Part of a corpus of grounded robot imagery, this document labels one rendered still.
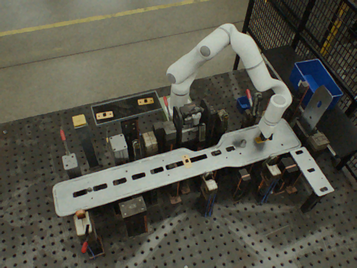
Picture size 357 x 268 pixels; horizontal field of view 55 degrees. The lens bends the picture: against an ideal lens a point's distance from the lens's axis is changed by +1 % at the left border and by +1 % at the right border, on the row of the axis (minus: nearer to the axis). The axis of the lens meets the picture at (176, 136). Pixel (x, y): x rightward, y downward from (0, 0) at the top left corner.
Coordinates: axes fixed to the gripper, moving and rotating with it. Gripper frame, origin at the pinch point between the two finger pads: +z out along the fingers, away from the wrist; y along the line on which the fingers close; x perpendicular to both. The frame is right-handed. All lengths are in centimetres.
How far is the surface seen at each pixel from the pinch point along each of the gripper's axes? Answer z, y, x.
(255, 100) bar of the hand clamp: -15.5, -14.8, -1.6
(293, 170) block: 4.8, 22.9, 7.3
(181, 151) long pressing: 2.7, -6.7, -47.3
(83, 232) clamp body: -4, 23, -106
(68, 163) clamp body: -3, -15, -107
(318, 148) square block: -0.4, 17.0, 24.9
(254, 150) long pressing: 2.8, 5.7, -8.0
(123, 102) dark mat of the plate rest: -13, -38, -71
